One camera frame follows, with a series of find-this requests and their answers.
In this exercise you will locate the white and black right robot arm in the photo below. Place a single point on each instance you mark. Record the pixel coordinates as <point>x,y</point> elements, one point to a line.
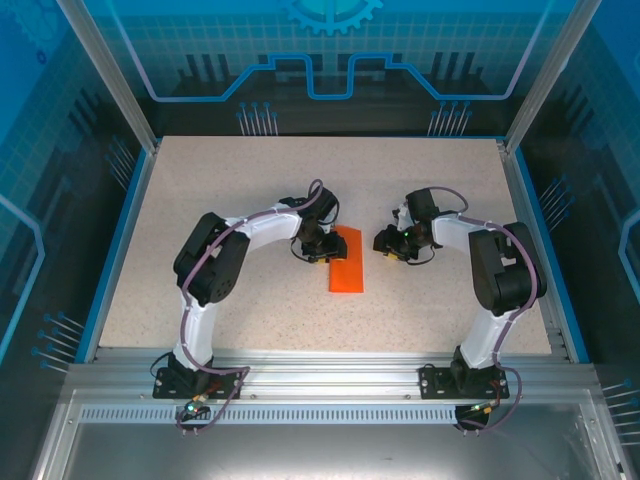
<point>482,335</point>

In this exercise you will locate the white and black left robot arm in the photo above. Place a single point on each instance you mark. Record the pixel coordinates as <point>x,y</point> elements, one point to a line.
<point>195,330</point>

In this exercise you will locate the grey metal tray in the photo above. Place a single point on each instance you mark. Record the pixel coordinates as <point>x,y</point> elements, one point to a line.
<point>325,450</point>

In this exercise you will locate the aluminium side rail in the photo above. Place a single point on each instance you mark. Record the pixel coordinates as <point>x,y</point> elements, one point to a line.
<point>530,250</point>

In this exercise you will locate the aluminium frame rail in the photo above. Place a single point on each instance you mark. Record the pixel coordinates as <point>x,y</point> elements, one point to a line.
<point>330,372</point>

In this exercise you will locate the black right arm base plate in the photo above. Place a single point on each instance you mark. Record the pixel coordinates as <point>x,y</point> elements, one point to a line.
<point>432,382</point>

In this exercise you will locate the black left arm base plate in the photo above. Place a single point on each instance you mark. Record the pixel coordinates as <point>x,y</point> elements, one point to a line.
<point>165,385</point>

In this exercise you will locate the aluminium frame post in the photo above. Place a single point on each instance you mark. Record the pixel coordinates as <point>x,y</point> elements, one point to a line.
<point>550,80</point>
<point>110,80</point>

